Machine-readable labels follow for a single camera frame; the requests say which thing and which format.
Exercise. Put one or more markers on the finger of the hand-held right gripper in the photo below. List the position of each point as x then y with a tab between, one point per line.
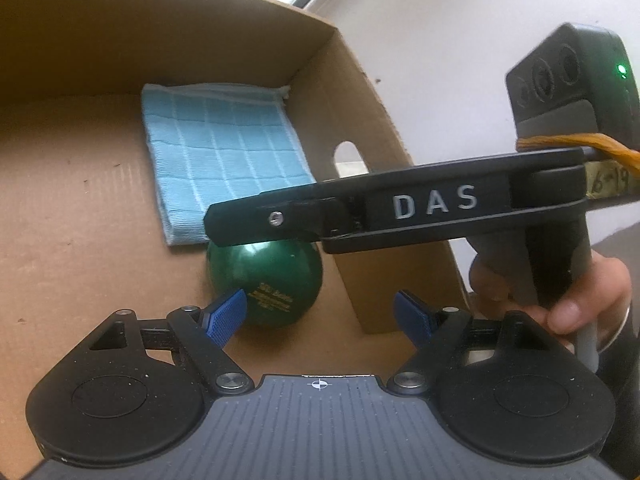
240	225

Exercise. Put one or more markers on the green ball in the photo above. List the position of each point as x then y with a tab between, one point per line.
270	275

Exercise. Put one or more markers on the silver bangle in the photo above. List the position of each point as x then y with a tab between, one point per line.
619	332

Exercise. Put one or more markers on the person's right hand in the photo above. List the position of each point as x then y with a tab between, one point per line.
607	280

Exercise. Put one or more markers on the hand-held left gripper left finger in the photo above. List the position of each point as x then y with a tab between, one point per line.
225	317

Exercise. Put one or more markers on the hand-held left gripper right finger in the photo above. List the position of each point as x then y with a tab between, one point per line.
412	317

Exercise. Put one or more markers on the brown cardboard box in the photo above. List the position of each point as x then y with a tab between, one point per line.
75	185

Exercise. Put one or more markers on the blue checked cloth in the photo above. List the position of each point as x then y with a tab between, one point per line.
215	160

